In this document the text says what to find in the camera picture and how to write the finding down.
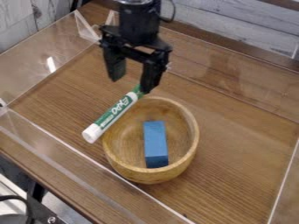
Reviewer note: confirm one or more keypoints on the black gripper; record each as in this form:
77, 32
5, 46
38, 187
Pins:
133, 40

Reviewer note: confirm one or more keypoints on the green Expo marker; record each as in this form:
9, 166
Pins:
96, 129

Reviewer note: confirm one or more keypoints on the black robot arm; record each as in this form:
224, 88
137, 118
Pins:
137, 2

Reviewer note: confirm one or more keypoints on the brown wooden bowl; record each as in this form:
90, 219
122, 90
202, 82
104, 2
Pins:
122, 140

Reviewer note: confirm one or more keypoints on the blue rectangular block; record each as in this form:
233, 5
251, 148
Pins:
154, 144

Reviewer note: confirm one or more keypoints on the black metal stand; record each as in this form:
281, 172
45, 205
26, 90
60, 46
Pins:
49, 210

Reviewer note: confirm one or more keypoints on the clear acrylic corner bracket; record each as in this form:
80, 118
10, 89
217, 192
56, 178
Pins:
88, 31

